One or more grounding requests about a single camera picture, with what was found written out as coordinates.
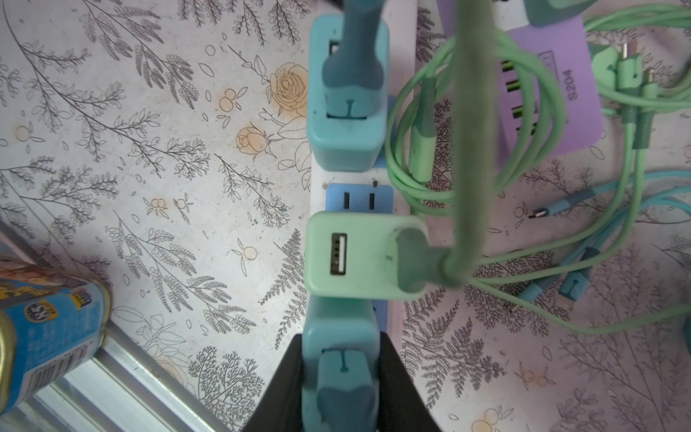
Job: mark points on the blue charger plug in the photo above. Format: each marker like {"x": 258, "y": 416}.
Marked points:
{"x": 341, "y": 344}
{"x": 348, "y": 87}

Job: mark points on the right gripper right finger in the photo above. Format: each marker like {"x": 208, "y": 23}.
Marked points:
{"x": 401, "y": 408}

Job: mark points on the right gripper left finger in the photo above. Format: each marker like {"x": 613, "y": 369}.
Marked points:
{"x": 280, "y": 408}

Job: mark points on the green charger plug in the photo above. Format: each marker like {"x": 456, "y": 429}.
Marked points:
{"x": 371, "y": 256}
{"x": 541, "y": 13}

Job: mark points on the aluminium front rail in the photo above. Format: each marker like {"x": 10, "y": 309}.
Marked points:
{"x": 120, "y": 388}

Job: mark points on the white blue power strip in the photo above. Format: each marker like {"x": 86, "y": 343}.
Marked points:
{"x": 371, "y": 191}

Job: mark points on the purple power strip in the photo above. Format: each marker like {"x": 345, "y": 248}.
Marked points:
{"x": 520, "y": 93}

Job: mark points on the gold sardine tin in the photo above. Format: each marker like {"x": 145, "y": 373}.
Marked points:
{"x": 51, "y": 323}

